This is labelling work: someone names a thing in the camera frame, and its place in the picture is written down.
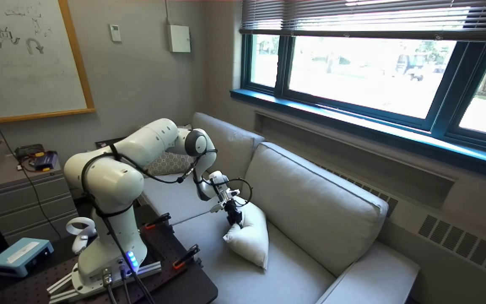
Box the white wall box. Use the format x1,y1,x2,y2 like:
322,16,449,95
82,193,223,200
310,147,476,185
165,21,194,56

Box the black robot table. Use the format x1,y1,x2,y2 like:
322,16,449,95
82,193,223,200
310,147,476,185
0,201,219,304

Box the grey drawer cabinet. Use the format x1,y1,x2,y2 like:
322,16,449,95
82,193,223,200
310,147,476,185
0,154,82,247

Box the white VR controller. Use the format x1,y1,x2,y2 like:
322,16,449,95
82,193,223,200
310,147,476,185
64,215,99,257

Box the baseboard radiator heater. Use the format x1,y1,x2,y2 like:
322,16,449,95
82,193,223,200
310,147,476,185
415,212,486,284

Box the grey fabric sofa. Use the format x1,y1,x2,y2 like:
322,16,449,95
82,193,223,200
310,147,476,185
136,110,422,304

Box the white wall thermostat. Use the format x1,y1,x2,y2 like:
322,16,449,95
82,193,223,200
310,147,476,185
106,22,125,44

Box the grey window blinds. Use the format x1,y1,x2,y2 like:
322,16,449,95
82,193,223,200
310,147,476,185
238,0,486,43

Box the small cream pillow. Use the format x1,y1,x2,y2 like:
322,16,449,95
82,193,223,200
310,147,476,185
221,201,271,272

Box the black blue handheld device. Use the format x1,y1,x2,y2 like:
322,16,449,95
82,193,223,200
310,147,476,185
13,142,61,174

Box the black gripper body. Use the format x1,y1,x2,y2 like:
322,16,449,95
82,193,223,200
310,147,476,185
217,188,246,218

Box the wide teal framed window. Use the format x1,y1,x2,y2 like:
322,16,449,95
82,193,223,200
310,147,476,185
229,0,486,173

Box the wood framed whiteboard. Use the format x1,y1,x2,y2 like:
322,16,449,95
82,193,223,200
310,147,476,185
0,0,98,129

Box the black orange clamp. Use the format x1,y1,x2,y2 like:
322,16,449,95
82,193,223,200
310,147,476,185
140,212,174,234
169,244,202,272

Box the light blue box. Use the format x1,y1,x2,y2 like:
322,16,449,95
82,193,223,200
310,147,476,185
0,237,57,279

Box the large patterned grey pillow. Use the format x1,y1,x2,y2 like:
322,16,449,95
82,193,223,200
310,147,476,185
145,149,196,178

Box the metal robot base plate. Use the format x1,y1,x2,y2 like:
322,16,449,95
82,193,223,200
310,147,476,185
44,259,163,301

